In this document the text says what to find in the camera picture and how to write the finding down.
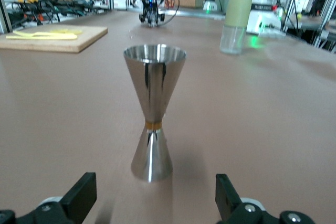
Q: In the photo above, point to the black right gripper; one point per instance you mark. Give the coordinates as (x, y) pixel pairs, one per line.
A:
(151, 7)

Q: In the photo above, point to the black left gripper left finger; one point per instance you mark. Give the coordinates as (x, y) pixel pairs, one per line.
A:
(78, 197)

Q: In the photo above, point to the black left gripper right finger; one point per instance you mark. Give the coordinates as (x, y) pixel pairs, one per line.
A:
(227, 197)

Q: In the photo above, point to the steel hourglass jigger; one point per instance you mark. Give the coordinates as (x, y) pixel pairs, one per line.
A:
(155, 90)

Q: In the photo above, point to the wooden cutting board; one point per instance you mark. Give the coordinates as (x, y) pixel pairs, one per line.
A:
(86, 37)

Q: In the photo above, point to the brown table mat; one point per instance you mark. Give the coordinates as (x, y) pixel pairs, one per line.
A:
(262, 129)

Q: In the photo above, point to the green sleeved glass bottle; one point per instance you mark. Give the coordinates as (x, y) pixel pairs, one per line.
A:
(237, 3)

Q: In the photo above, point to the yellow plastic knife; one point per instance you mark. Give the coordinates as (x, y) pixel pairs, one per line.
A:
(39, 36)

